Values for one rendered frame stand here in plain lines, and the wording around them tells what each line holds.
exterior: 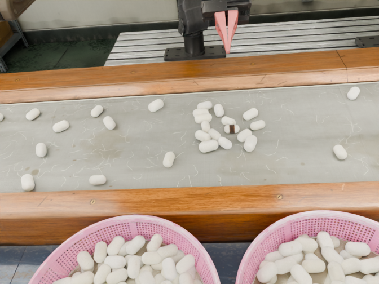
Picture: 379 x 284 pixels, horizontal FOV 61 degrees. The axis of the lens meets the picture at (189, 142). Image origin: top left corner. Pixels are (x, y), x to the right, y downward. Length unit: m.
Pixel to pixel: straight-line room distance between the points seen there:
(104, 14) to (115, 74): 2.04
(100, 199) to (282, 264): 0.30
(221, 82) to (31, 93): 0.48
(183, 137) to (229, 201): 0.20
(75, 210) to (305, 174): 0.39
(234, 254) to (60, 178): 0.35
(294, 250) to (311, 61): 0.49
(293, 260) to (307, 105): 0.36
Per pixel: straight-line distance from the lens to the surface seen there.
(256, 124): 0.66
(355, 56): 0.89
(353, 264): 0.52
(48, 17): 3.08
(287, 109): 0.73
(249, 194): 0.53
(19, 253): 0.69
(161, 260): 0.51
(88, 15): 2.93
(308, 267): 0.50
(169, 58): 1.06
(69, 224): 0.59
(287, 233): 0.52
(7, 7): 0.48
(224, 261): 0.57
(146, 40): 1.22
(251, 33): 1.19
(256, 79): 0.79
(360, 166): 0.64
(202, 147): 0.61
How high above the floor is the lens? 1.19
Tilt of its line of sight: 43 degrees down
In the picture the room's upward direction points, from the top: 8 degrees counter-clockwise
